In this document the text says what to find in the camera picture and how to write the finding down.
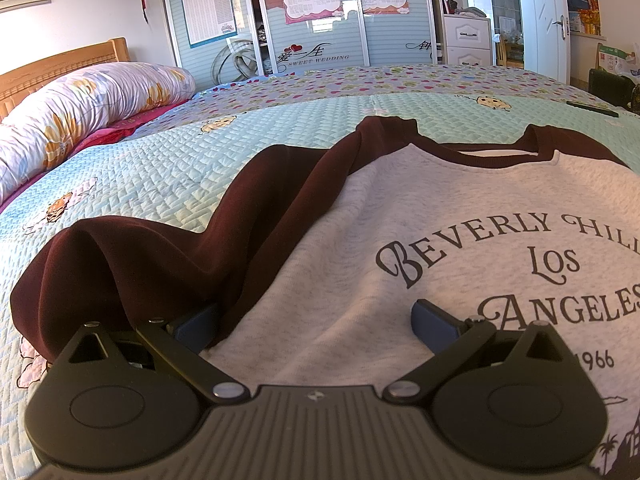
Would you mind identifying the colourful snack packets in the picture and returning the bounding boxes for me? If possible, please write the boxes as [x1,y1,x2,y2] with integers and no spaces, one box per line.
[570,0,601,37]

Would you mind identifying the white drawer cabinet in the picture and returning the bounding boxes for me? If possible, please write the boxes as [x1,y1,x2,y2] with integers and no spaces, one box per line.
[442,14,493,67]

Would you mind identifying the wooden headboard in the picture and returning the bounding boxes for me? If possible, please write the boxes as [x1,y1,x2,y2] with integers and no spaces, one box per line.
[0,37,132,123]

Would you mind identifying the wooden chair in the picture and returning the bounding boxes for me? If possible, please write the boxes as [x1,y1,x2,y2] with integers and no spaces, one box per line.
[495,35,524,69]

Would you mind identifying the blue-framed wall poster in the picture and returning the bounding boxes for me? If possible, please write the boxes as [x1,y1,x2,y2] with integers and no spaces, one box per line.
[179,0,239,50]

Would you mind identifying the grey sweatshirt with maroon sleeves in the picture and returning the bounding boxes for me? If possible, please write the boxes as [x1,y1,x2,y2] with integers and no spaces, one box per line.
[10,116,640,480]

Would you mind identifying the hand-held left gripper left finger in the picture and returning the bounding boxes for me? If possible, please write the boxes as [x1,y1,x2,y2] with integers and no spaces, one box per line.
[55,302,251,406]

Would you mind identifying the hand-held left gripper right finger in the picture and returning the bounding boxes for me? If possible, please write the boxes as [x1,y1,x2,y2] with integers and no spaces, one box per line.
[384,299,576,406]

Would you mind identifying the green and white carton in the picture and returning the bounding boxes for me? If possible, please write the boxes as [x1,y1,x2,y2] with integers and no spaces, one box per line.
[594,42,640,79]

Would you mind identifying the black box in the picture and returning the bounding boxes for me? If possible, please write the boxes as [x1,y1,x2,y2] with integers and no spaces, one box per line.
[587,67,634,109]

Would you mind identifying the black remote control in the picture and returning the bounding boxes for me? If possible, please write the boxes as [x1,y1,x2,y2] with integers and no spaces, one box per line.
[566,101,620,119]

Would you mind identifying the quilted bee-print bedspread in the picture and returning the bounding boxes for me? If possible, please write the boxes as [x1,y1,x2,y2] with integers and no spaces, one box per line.
[0,62,640,480]

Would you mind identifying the sliding-door wardrobe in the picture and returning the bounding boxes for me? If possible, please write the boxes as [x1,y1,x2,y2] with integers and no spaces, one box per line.
[159,0,445,86]

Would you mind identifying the white door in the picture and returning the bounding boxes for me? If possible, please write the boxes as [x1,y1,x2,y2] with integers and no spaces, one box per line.
[515,0,572,84]

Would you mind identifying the floral rolled duvet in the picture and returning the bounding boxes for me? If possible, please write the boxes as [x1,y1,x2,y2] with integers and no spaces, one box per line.
[0,61,197,203]

